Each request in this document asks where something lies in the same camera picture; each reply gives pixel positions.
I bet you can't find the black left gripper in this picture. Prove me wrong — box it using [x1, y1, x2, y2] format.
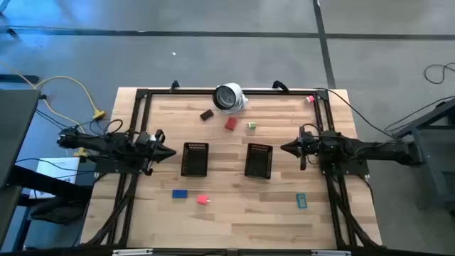
[136, 129, 178, 176]

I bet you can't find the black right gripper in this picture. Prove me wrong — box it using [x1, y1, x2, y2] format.
[280, 124, 323, 171]

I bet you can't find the teal rectangular card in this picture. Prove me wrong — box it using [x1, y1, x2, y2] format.
[295, 192, 309, 210]

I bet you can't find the black mesh basket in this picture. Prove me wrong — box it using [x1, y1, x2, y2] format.
[244, 142, 274, 180]
[180, 142, 210, 178]

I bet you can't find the white paper sheet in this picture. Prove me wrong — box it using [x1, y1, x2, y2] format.
[28, 156, 81, 200]

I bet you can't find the black diagonal bar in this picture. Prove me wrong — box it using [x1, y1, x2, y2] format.
[9, 165, 94, 207]

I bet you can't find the black bag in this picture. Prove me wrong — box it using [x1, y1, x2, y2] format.
[30, 196, 88, 225]

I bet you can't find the grey metal cart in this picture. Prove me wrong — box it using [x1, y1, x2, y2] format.
[392, 95, 455, 210]

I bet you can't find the dark grey desk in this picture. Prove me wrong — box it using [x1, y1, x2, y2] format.
[0, 88, 41, 246]

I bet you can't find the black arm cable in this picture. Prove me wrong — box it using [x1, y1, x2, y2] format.
[314, 87, 405, 142]

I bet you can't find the yellow extension cable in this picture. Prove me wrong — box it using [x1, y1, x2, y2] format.
[0, 60, 107, 120]

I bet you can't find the white cylindrical security camera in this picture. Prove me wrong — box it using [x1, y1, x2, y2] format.
[212, 82, 249, 115]

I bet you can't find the silver aluminium bracket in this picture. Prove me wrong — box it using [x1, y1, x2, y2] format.
[112, 248, 154, 256]
[311, 250, 352, 256]

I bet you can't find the black cart cable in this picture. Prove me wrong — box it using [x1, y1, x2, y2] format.
[384, 95, 455, 133]

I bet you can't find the black looped floor cable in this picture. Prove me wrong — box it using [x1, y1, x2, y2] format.
[423, 62, 455, 85]

